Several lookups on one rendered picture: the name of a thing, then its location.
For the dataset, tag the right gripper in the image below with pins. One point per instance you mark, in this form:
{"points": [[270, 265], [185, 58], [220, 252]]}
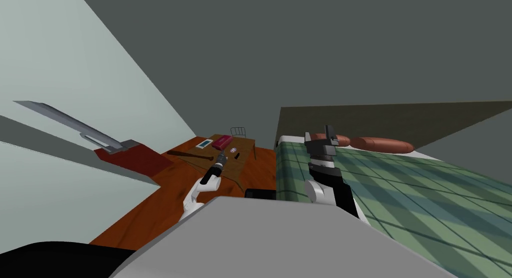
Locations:
{"points": [[322, 151]]}

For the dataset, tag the red-brown pillow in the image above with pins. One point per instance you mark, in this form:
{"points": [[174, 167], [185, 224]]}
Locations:
{"points": [[382, 145], [342, 140]]}

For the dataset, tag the grey door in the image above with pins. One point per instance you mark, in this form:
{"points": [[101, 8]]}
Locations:
{"points": [[72, 122]]}

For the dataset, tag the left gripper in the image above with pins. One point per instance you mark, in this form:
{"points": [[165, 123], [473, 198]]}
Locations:
{"points": [[221, 160]]}

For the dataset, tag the dark red book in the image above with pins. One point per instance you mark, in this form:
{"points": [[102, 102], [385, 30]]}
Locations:
{"points": [[222, 142]]}

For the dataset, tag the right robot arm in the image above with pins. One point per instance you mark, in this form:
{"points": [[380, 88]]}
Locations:
{"points": [[332, 186]]}

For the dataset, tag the bed with green plaid blanket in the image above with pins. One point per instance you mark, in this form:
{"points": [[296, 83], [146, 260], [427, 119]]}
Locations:
{"points": [[420, 198]]}

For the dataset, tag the dark brown baseball bat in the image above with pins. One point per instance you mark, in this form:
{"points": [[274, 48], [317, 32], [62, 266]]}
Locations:
{"points": [[188, 154]]}

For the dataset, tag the brown wooden table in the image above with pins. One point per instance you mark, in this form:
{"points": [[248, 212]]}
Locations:
{"points": [[244, 148]]}

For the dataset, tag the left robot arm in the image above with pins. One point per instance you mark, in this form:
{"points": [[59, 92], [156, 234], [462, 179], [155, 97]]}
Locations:
{"points": [[196, 196]]}

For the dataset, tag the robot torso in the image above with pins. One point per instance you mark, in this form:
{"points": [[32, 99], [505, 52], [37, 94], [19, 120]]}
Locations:
{"points": [[280, 238]]}

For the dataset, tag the white and teal flat box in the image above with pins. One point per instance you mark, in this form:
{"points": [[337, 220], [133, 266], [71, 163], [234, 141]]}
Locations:
{"points": [[204, 144]]}

